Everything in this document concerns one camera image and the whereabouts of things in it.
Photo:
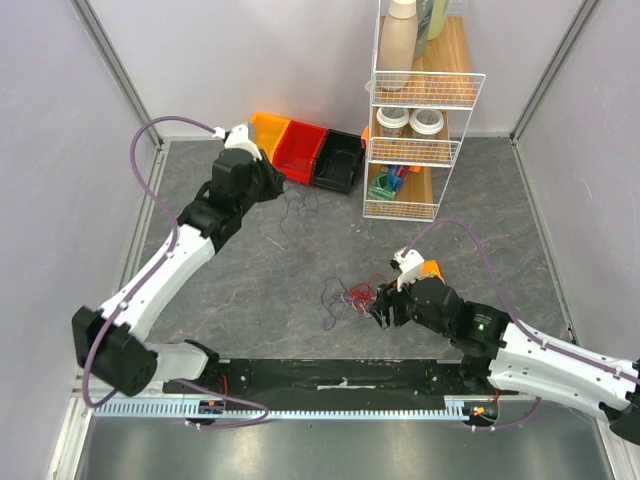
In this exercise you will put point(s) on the grey-green bottle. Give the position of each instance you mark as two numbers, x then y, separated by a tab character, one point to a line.
424	10

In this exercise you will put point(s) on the yellow storage bin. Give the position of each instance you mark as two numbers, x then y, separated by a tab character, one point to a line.
269	130

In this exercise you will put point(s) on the light green bottle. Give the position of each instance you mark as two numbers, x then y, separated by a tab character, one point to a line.
438	18

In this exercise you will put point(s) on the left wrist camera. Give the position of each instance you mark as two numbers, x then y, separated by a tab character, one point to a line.
241	137

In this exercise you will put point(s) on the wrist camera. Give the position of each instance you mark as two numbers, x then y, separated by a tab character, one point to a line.
407	263
241	137

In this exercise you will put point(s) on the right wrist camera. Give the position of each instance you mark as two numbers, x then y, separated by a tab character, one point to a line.
407	263

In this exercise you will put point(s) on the blue red packet on shelf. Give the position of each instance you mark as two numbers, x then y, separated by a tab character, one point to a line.
401	172

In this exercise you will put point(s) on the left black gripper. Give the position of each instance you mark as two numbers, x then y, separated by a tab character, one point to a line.
275	179

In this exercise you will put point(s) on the beige bottle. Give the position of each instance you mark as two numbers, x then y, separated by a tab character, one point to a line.
397	45

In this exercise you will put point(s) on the red storage bin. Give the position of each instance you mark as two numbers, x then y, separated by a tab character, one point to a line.
297	151

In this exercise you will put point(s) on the slotted cable duct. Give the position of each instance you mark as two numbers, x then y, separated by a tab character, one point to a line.
196	408

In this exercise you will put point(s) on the black storage bin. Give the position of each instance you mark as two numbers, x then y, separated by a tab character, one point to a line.
339	162

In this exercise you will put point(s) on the left paper cup with lid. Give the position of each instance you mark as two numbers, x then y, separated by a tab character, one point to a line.
392	121

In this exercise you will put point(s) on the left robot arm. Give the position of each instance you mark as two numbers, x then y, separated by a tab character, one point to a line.
110	342

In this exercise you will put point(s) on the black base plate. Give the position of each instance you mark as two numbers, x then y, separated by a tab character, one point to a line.
342	384

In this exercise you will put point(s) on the white wire shelf rack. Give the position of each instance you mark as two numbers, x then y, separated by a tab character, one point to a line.
422	97

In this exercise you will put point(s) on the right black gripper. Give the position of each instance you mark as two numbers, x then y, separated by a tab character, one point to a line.
391	306

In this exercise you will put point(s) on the orange green sponge pack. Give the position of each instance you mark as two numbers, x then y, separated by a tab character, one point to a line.
431	269

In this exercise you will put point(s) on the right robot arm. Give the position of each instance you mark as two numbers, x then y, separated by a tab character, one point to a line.
502	354

